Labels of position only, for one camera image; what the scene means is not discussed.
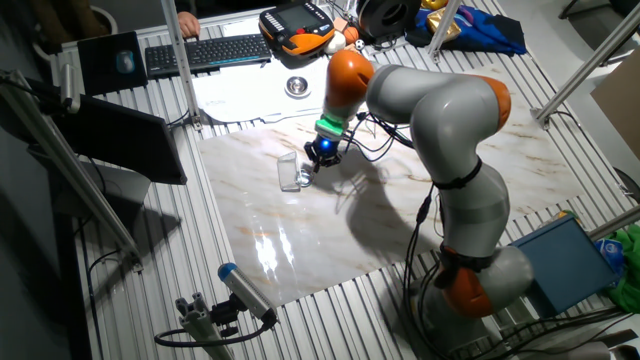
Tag bare person hand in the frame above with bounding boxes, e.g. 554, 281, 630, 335
177, 10, 201, 40

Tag black mouse pad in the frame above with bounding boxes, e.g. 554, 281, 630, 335
77, 30, 149, 96

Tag white wire mesh basket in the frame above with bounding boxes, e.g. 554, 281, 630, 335
277, 150, 304, 193

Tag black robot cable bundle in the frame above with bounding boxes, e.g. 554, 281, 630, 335
342, 112, 640, 360

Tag orange and black teach pendant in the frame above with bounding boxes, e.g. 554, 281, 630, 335
258, 1, 336, 57

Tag grey computer mouse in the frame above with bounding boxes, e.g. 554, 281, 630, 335
115, 49, 136, 75

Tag short aluminium profile stub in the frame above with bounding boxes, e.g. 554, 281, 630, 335
174, 292, 234, 360

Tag aluminium frame post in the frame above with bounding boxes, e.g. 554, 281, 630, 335
587, 204, 640, 241
160, 0, 204, 131
428, 0, 464, 64
530, 2, 640, 130
0, 69, 144, 274

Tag silver camera with blue cap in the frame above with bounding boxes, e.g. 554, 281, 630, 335
217, 262, 279, 324

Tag green wrist mount plate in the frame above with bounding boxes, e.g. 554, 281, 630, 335
314, 113, 347, 141

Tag white toy egg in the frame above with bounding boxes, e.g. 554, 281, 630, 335
323, 30, 347, 55

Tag white marble pattern sheet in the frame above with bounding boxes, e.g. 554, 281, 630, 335
197, 62, 586, 307

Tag black flat monitor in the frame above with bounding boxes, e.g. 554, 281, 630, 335
49, 94, 189, 186

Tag silver bar camera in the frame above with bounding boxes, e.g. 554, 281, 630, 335
59, 62, 81, 114

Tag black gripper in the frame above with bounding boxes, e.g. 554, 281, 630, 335
303, 135, 344, 175

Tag metal bowl with white rim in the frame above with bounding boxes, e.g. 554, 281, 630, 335
283, 75, 312, 100

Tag black computer keyboard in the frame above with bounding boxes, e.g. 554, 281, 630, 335
144, 33, 274, 80

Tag black camera cable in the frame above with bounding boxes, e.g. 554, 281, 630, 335
153, 319, 276, 349

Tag blue and white packet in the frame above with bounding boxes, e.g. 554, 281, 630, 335
594, 238, 625, 274

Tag black round spool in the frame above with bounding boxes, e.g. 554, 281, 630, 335
356, 0, 424, 44

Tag black camera bracket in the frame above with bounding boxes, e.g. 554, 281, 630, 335
209, 294, 241, 339

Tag brown cardboard box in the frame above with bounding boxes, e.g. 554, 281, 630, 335
590, 62, 640, 161

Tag blue metal box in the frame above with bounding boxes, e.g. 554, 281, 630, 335
509, 214, 621, 319

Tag green cloth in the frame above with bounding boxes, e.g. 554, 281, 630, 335
607, 227, 640, 314

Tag dark blue cloth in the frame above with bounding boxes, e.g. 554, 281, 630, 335
405, 4, 528, 56

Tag white printed paper sheets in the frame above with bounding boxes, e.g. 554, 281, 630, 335
192, 54, 334, 125

